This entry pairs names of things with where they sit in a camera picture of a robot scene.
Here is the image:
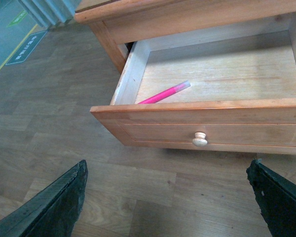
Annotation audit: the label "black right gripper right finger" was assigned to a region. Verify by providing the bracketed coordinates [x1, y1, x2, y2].
[246, 159, 296, 237]

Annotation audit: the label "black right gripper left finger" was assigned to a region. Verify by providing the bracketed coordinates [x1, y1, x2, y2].
[0, 159, 88, 237]

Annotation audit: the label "wooden drawer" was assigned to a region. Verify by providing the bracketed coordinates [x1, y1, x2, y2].
[90, 12, 296, 155]

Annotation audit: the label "pink marker white caps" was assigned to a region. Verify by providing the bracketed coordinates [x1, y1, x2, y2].
[139, 81, 190, 104]

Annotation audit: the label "green floor sign sticker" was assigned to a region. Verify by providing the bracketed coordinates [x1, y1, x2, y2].
[6, 30, 48, 65]

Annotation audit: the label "light green floor arrow sticker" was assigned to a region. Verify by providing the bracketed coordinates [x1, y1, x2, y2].
[6, 10, 28, 27]

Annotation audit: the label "pale green pleated curtain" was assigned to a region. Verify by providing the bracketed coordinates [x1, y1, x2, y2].
[18, 0, 81, 28]

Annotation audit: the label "wooden nightstand cabinet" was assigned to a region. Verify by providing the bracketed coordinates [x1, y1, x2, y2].
[74, 0, 296, 73]

